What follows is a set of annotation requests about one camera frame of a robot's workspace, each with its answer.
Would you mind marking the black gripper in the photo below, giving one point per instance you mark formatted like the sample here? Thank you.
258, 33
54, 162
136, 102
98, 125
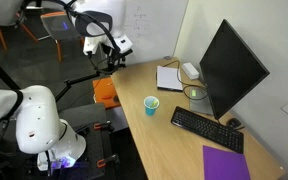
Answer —
110, 59

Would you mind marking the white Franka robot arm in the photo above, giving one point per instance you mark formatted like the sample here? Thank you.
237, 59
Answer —
37, 120

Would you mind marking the blue plastic cup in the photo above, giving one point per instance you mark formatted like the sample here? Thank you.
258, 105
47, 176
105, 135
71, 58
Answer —
150, 108

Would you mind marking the orange box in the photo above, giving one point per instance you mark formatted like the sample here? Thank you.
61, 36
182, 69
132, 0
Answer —
104, 91

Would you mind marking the small grey puck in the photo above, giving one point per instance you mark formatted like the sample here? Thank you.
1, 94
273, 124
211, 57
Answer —
167, 57

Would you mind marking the white notebook with black edge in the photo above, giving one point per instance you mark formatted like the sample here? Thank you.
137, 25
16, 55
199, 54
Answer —
169, 78

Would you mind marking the white power strip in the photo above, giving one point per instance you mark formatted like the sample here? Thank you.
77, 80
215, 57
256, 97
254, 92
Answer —
190, 70

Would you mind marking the orange and black clamp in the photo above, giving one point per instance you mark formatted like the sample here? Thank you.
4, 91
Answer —
102, 126
105, 161

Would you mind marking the green label on monitor stand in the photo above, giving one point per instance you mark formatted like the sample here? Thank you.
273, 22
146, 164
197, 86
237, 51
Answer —
194, 93

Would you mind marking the black breadboard robot table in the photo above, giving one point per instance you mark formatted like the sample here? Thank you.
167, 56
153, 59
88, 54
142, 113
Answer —
97, 143

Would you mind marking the silver monitor stand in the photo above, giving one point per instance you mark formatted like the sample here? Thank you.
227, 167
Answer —
200, 105

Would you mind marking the black computer monitor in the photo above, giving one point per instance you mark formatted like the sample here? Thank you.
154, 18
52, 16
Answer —
230, 66

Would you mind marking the black computer keyboard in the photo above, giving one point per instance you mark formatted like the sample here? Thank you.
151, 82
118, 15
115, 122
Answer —
207, 128

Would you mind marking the black computer mouse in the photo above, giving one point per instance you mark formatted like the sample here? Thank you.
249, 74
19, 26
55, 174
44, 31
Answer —
233, 122

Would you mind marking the purple folder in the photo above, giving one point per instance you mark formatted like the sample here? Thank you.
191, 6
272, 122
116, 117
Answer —
224, 165

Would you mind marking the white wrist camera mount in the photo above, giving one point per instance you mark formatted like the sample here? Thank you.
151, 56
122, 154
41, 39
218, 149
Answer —
124, 41

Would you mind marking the white wall whiteboard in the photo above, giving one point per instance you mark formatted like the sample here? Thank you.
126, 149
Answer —
160, 26

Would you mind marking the black camera boom pole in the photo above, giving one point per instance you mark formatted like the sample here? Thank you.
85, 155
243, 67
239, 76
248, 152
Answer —
80, 79

